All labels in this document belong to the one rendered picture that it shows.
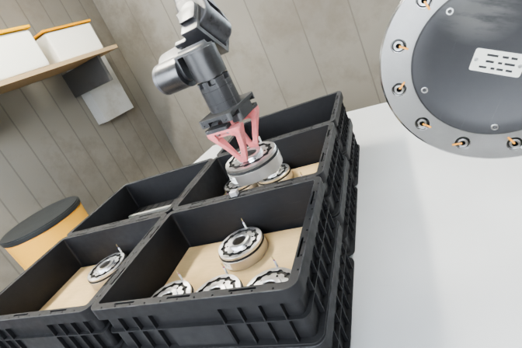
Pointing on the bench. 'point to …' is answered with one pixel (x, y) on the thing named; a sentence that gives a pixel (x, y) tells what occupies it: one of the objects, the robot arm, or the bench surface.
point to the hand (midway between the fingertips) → (248, 151)
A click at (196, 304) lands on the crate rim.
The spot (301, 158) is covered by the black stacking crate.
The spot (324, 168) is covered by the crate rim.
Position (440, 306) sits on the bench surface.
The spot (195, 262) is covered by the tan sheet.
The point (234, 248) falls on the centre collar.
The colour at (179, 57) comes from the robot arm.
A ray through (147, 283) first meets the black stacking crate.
